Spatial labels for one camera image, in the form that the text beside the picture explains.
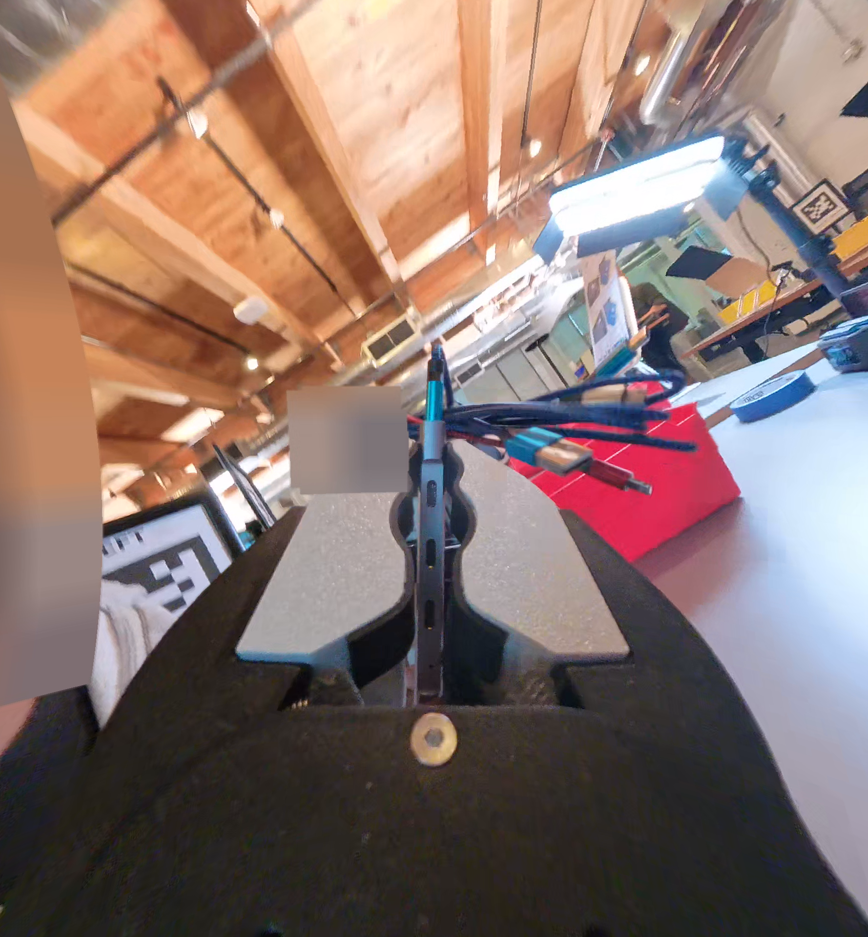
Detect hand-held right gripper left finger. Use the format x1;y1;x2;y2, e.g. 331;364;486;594
235;490;416;687

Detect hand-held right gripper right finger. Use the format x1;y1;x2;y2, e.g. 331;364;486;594
445;441;631;705

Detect grey usb hub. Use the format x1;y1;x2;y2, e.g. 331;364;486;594
407;343;455;701

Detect red plastic bin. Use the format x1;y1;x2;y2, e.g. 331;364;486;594
506;379;743;563

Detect blue tape roll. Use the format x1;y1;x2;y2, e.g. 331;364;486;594
729;369;817;425

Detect wooden workbench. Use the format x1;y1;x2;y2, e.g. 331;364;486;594
682;234;868;361

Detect bright light panel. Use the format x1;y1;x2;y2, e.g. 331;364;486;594
532;134;751;263

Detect black electronic device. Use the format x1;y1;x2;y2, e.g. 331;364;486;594
817;309;868;375

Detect black light stand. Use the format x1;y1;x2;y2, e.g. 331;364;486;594
727;139;868;297

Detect black white marker tag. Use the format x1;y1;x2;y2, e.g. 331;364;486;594
791;179;854;237

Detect teal gold plug usb cable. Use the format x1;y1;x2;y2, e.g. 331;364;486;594
506;429;598;478

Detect red plug usb cable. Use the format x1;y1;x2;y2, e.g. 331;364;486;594
586;460;655;497

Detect blue braided cable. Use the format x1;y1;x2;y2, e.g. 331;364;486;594
406;368;700;456

